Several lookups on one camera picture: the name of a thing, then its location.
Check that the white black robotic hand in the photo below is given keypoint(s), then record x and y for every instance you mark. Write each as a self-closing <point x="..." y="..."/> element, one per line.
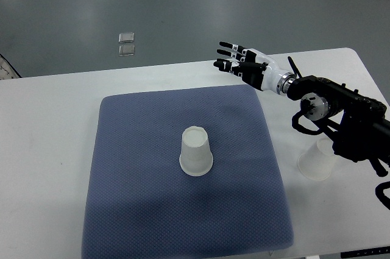
<point x="253" y="67"/>

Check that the white paper cup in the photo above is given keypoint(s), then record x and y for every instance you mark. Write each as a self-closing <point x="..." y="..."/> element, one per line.
<point x="318" y="161"/>
<point x="195" y="158"/>

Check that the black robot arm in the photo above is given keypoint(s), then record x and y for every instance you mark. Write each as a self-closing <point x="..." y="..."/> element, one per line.
<point x="356" y="124"/>

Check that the white paper cup on mat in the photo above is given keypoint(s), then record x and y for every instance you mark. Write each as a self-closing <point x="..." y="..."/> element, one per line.
<point x="195" y="158"/>

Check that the lower metal floor plate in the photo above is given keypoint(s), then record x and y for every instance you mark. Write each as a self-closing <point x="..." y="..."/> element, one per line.
<point x="126" y="50"/>

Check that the metal floor plate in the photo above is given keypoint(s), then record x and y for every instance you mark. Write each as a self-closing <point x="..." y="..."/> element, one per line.
<point x="126" y="50"/>
<point x="126" y="37"/>

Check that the upper metal floor plate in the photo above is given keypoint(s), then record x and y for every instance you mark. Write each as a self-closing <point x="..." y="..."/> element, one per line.
<point x="126" y="37"/>

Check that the blue quilted mat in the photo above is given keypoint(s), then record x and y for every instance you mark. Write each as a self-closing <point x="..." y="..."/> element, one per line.
<point x="184" y="174"/>

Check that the black table control panel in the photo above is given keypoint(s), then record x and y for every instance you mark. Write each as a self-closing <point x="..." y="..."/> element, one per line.
<point x="365" y="252"/>

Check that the white object at left edge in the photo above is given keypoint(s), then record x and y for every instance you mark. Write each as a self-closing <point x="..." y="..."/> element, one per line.
<point x="7" y="71"/>

